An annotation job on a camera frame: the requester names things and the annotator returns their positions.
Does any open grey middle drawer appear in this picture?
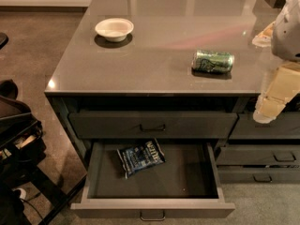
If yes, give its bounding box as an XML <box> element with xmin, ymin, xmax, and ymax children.
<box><xmin>71</xmin><ymin>141</ymin><xmax>235</xmax><ymax>221</ymax></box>

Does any white paper bowl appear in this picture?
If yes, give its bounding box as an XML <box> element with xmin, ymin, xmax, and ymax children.
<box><xmin>95</xmin><ymin>18</ymin><xmax>134</xmax><ymax>42</ymax></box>

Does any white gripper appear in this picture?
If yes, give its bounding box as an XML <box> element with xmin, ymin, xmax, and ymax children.
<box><xmin>252</xmin><ymin>22</ymin><xmax>300</xmax><ymax>124</ymax></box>

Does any green soda can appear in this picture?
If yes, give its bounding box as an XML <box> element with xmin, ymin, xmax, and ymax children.
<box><xmin>191</xmin><ymin>50</ymin><xmax>234</xmax><ymax>74</ymax></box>

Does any grey right top drawer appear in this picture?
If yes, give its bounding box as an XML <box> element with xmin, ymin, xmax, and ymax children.
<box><xmin>230</xmin><ymin>112</ymin><xmax>300</xmax><ymax>140</ymax></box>

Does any grey counter cabinet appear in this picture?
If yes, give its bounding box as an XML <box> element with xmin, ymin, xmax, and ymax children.
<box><xmin>43</xmin><ymin>0</ymin><xmax>300</xmax><ymax>171</ymax></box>

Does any closed grey top drawer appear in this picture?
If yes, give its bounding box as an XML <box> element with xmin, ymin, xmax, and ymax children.
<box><xmin>68</xmin><ymin>111</ymin><xmax>237</xmax><ymax>139</ymax></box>

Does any grey right middle drawer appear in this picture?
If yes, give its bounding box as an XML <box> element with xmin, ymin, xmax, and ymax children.
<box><xmin>216</xmin><ymin>144</ymin><xmax>300</xmax><ymax>166</ymax></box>

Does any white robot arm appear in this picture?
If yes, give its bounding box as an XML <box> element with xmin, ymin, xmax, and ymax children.
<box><xmin>252</xmin><ymin>0</ymin><xmax>300</xmax><ymax>124</ymax></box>

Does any blue chip bag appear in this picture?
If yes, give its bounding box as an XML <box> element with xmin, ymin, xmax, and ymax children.
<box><xmin>117</xmin><ymin>139</ymin><xmax>166</xmax><ymax>178</ymax></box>

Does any grey right bottom drawer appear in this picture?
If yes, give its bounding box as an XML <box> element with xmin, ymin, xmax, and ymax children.
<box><xmin>218</xmin><ymin>168</ymin><xmax>300</xmax><ymax>184</ymax></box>

